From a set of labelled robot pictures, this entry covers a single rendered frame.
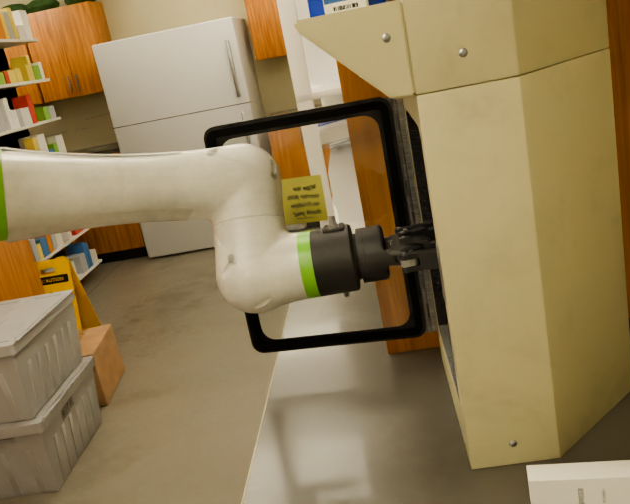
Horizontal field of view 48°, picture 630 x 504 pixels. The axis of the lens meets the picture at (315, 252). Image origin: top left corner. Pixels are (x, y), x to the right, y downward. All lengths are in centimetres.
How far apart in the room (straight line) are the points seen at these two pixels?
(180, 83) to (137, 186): 493
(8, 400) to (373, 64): 241
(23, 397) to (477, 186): 237
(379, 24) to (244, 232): 33
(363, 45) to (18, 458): 255
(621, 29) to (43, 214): 87
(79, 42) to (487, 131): 576
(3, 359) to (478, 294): 226
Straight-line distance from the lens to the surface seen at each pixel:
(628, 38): 122
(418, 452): 100
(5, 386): 294
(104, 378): 369
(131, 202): 92
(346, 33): 78
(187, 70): 582
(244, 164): 95
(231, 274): 94
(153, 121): 592
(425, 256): 89
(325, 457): 102
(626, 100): 123
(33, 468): 309
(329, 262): 92
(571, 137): 89
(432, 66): 78
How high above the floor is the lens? 148
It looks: 16 degrees down
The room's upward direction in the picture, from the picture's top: 11 degrees counter-clockwise
